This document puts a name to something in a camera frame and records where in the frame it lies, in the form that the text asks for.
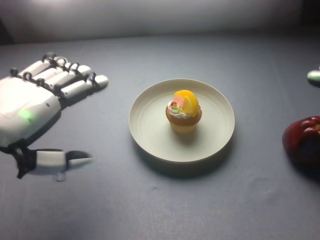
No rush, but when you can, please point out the white backdrop sheet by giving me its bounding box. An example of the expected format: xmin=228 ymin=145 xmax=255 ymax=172
xmin=0 ymin=0 xmax=320 ymax=46

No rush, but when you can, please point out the cupcake with orange fruit topping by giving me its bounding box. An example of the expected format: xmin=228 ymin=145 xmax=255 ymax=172
xmin=164 ymin=89 xmax=203 ymax=134

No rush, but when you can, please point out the round cream plate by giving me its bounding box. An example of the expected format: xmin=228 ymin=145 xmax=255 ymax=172
xmin=128 ymin=78 xmax=236 ymax=163

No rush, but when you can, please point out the red small object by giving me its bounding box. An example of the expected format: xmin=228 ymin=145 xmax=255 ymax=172
xmin=282 ymin=115 xmax=320 ymax=176

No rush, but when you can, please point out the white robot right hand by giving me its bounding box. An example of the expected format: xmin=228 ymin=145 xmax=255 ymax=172
xmin=306 ymin=65 xmax=320 ymax=88

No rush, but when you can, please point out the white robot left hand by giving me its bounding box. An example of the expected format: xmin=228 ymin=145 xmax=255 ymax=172
xmin=0 ymin=51 xmax=110 ymax=182

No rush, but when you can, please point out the grey table cloth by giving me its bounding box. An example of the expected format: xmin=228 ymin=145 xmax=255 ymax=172
xmin=0 ymin=32 xmax=320 ymax=240

